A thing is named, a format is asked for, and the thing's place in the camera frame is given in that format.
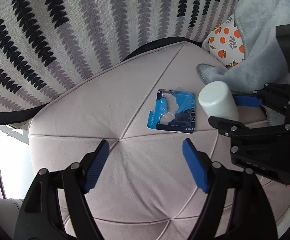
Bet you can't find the light blue fleece blanket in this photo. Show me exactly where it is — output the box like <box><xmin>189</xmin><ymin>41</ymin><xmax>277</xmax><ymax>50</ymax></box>
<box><xmin>196</xmin><ymin>0</ymin><xmax>290</xmax><ymax>127</ymax></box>

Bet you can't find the white plastic bottle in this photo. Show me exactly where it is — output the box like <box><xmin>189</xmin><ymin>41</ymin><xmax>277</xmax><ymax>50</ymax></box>
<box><xmin>198</xmin><ymin>81</ymin><xmax>239</xmax><ymax>121</ymax></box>

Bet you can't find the patterned white black blanket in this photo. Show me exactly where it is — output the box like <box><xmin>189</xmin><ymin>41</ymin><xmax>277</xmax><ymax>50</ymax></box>
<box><xmin>0</xmin><ymin>0</ymin><xmax>239</xmax><ymax>125</ymax></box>

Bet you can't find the pink quilted ottoman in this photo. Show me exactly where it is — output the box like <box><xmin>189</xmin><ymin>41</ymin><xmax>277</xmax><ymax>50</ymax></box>
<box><xmin>29</xmin><ymin>42</ymin><xmax>233</xmax><ymax>239</ymax></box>

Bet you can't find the orange print pillow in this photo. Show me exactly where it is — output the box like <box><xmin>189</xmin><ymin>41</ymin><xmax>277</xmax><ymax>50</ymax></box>
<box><xmin>202</xmin><ymin>15</ymin><xmax>245</xmax><ymax>69</ymax></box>

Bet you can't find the grey round trash bin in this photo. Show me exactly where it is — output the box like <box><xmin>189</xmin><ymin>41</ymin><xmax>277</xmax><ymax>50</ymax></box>
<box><xmin>0</xmin><ymin>198</ymin><xmax>23</xmax><ymax>239</ymax></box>

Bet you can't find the blue blister card package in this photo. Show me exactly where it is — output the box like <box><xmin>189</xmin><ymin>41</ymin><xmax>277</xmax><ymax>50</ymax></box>
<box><xmin>147</xmin><ymin>87</ymin><xmax>196</xmax><ymax>133</ymax></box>

